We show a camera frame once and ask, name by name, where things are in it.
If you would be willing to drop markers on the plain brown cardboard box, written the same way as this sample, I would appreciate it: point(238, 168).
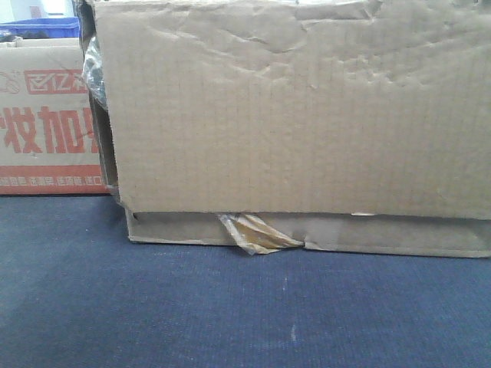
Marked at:
point(356, 126)

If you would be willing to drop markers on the peeling yellowish packing tape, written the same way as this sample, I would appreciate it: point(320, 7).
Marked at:
point(256, 237)

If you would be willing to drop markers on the crumpled clear plastic wrap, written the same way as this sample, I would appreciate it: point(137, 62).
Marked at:
point(93, 72)

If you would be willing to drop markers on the cardboard box with red print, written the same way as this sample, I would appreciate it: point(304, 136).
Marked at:
point(47, 139)

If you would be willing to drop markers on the blue plastic crate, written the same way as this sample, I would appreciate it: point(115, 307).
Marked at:
point(45, 27)

